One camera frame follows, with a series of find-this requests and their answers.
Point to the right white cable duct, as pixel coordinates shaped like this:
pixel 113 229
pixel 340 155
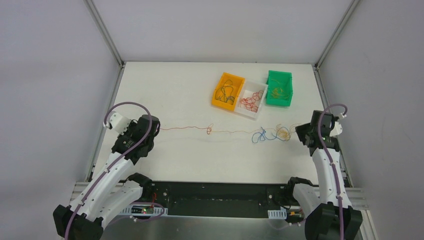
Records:
pixel 280 214

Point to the left white cable duct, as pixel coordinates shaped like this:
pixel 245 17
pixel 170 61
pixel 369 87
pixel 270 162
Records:
pixel 143 210

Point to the right aluminium frame post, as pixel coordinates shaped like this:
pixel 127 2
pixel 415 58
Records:
pixel 337 32

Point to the white plastic bin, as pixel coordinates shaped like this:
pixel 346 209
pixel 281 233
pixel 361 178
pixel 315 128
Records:
pixel 251 99

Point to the white cable duct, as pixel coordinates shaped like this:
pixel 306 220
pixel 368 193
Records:
pixel 280 214
pixel 143 210

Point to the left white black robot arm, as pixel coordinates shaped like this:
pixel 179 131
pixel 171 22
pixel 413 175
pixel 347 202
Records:
pixel 113 188

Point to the orange plastic bin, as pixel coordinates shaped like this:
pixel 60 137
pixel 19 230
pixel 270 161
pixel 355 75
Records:
pixel 227 91

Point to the aluminium frame post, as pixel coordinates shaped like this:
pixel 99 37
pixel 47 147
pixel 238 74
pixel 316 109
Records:
pixel 337 32
pixel 103 30

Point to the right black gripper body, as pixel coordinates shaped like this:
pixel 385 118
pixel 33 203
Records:
pixel 303 134

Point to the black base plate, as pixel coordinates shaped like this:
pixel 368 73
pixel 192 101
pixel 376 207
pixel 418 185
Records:
pixel 228 200

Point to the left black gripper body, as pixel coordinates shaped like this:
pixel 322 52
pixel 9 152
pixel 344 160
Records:
pixel 151 127

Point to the green plastic bin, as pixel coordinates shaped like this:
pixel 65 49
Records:
pixel 279 88

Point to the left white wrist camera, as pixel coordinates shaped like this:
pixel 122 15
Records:
pixel 119 123

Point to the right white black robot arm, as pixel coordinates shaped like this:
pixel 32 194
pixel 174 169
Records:
pixel 328 215

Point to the left aluminium frame post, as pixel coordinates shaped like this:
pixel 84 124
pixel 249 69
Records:
pixel 103 30

